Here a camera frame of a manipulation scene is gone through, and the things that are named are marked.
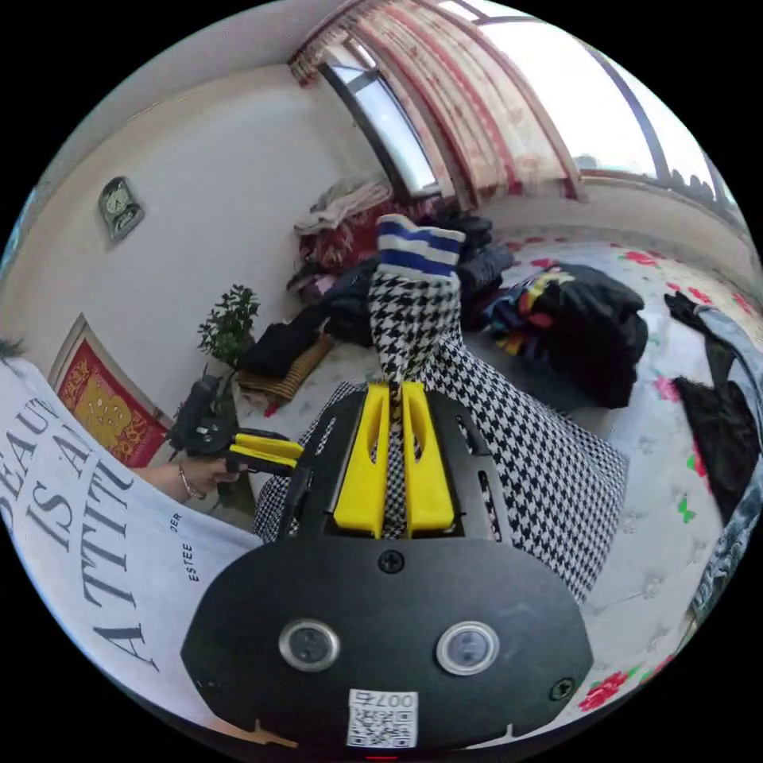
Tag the pile of folded blankets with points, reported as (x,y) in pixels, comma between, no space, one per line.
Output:
(346,220)

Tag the narrow window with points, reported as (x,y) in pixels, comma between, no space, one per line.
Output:
(381,119)

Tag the bed with flower-print sheet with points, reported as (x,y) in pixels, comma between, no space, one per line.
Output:
(644,536)

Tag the large window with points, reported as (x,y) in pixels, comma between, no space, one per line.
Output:
(596,89)

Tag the blue denim garment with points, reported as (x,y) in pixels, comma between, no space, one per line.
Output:
(736,381)

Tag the wall clock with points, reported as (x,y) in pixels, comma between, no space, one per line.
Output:
(121,207)

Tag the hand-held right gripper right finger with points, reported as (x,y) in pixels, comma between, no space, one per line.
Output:
(429,471)

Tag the black garment with colourful print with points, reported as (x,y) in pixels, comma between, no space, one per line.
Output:
(578,322)

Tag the person's body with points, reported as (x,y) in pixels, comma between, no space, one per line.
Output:
(89,506)

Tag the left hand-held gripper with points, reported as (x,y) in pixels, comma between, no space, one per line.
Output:
(202,435)

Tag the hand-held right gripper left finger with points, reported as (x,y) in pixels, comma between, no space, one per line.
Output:
(363,471)

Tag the person's left forearm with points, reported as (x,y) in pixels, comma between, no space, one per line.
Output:
(158,481)

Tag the black and white checkered jacket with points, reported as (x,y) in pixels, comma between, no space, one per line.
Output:
(536,453)

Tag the pile of dark clothes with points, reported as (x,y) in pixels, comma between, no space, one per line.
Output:
(477,268)

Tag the person's left hand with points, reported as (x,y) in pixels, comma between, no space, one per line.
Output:
(208,477)

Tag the framed red and gold picture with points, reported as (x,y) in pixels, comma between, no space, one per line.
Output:
(101,405)

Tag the green potted plant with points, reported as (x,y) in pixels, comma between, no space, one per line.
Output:
(229,325)

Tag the yellow and black striped garment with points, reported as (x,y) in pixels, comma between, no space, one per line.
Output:
(292,369)

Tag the red patterned curtain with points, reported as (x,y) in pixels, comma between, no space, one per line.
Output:
(471,119)

